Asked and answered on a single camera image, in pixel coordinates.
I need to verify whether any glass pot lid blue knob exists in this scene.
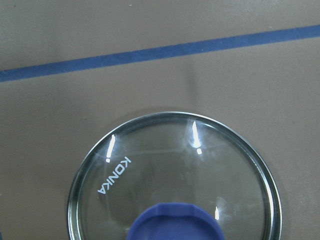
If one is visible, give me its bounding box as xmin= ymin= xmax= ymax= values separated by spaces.
xmin=67 ymin=112 xmax=282 ymax=240

